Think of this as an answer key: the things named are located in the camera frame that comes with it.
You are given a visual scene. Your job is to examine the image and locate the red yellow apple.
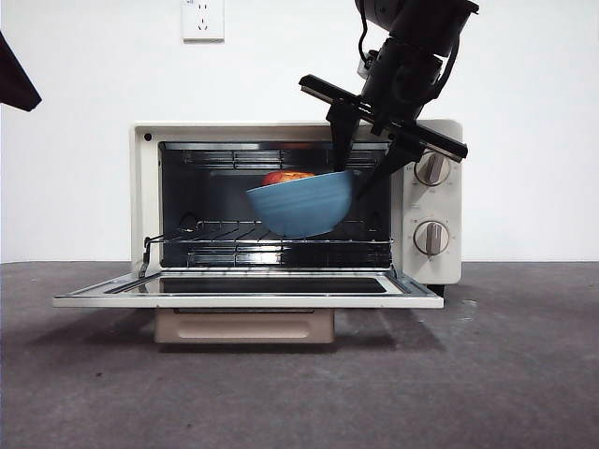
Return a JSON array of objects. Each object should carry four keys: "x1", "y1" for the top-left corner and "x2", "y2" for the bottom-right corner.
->
[{"x1": 260, "y1": 169, "x2": 317, "y2": 187}]

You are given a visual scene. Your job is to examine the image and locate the blue ribbed bowl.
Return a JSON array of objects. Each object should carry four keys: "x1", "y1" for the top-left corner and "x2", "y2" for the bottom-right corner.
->
[{"x1": 245, "y1": 169, "x2": 356, "y2": 239}]

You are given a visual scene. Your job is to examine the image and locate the glass-windowed oven door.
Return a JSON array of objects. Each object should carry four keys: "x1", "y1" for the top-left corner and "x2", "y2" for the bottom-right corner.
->
[{"x1": 51, "y1": 271, "x2": 445, "y2": 310}]

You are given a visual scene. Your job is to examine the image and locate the beige oven door handle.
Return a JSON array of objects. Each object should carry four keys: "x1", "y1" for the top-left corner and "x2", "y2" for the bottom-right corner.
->
[{"x1": 153, "y1": 307, "x2": 336, "y2": 345}]

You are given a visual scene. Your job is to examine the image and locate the cream oven dial knob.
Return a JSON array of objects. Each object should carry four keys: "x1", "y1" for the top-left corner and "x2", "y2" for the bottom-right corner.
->
[
  {"x1": 414, "y1": 152, "x2": 453, "y2": 187},
  {"x1": 414, "y1": 220, "x2": 450, "y2": 257}
]

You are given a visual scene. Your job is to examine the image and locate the cream Toshiba toaster oven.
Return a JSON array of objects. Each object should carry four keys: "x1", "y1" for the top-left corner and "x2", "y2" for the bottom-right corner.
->
[{"x1": 129, "y1": 119, "x2": 463, "y2": 286}]

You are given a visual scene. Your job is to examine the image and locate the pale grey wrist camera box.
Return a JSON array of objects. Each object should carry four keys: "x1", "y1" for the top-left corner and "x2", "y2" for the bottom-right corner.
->
[{"x1": 357, "y1": 50, "x2": 378, "y2": 79}]

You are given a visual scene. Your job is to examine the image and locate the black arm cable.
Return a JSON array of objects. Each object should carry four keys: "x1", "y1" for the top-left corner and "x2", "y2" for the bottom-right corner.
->
[
  {"x1": 357, "y1": 13, "x2": 375, "y2": 60},
  {"x1": 433, "y1": 27, "x2": 463, "y2": 91}
]

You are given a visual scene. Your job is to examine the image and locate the white wall power socket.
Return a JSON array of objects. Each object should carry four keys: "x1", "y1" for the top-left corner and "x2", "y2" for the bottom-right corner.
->
[{"x1": 181, "y1": 0, "x2": 225, "y2": 44}]

